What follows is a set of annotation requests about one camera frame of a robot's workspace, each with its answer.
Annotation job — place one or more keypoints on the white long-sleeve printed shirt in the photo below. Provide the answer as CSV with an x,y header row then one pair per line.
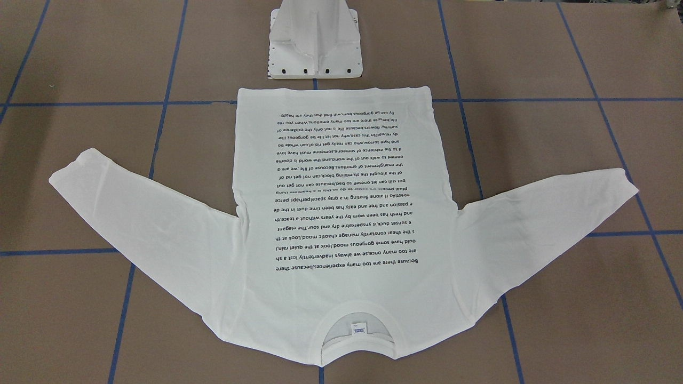
x,y
346,236

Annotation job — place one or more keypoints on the white camera mast pedestal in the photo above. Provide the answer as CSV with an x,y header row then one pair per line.
x,y
314,39

